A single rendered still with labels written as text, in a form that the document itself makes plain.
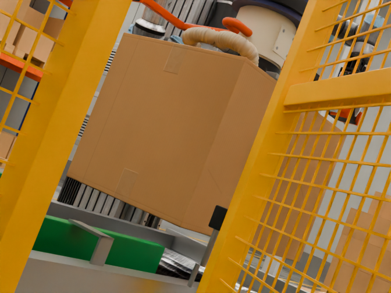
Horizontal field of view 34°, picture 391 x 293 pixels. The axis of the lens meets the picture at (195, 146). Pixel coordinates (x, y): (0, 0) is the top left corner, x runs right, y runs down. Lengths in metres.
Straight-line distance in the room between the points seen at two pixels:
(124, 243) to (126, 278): 0.14
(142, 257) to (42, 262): 0.35
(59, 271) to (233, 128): 0.60
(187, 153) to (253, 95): 0.21
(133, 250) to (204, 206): 0.24
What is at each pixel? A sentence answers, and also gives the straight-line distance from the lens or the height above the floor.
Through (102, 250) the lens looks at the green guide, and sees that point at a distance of 1.09.
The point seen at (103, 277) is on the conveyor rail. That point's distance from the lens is 1.07.
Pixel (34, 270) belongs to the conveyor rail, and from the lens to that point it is 0.97.
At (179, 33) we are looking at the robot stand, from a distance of 2.62.
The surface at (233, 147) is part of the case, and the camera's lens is 1.45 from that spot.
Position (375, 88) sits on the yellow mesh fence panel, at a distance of 0.86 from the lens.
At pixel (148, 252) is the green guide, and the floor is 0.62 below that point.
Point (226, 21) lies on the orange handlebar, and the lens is 1.69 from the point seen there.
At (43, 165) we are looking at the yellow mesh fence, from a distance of 0.79.
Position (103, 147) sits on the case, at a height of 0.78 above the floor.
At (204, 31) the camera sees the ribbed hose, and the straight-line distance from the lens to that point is 1.67.
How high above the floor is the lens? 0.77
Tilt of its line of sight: 4 degrees up
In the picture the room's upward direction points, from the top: 21 degrees clockwise
